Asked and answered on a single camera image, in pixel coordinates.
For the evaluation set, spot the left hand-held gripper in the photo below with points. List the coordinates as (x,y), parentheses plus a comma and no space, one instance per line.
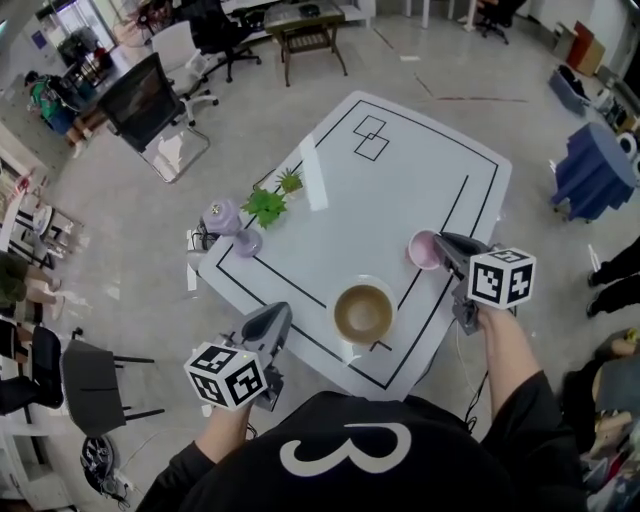
(225,375)

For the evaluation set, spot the cream plate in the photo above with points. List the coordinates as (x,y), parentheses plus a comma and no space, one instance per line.
(367,279)

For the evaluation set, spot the white rounded case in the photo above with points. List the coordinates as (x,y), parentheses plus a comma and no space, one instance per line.
(627,145)
(636,166)

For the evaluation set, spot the round white stool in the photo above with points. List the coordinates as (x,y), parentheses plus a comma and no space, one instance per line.
(44,220)

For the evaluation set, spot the white high table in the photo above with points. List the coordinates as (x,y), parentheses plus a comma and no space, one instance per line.
(426,15)

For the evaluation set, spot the blue-clothed round table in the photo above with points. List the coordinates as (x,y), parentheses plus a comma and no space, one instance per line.
(595,170)

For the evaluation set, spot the person's black shirt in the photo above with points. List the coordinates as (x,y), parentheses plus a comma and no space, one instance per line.
(350,475)

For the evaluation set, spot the person's right forearm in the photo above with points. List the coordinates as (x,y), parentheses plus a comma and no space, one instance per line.
(505,350)

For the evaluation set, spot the white power strip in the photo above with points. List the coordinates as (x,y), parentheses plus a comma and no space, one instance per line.
(124,486)

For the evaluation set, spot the white table with black lines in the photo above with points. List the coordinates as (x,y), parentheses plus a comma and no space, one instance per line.
(350,225)

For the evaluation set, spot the white office chair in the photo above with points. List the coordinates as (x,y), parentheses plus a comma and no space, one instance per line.
(175,50)

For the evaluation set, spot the black folding chair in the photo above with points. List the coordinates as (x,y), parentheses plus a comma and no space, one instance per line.
(92,385)

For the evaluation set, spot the person's left forearm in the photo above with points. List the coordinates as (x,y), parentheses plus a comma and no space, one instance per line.
(227,430)

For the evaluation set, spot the black padded chair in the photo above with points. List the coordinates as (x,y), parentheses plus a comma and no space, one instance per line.
(30,365)

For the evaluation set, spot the white shelf unit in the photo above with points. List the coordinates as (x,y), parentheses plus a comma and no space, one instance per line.
(360,10)

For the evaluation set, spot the small green potted plant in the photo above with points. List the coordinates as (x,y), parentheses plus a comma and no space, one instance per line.
(290,181)

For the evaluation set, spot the dark wooden side table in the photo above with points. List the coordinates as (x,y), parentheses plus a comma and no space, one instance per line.
(305,20)

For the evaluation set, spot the large green potted plant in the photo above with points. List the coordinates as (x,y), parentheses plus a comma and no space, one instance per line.
(265,207)

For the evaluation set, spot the grey open case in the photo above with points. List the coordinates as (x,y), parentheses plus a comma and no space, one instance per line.
(567,90)

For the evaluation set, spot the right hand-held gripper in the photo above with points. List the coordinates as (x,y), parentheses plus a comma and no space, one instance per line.
(500,280)

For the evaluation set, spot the black mesh cantilever chair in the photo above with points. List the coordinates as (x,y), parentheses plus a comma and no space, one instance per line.
(140,105)

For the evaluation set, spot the red and pink cup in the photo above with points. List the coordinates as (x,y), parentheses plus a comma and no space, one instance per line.
(422,250)

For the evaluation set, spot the black swivel office chair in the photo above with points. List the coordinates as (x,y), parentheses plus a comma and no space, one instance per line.
(215,25)

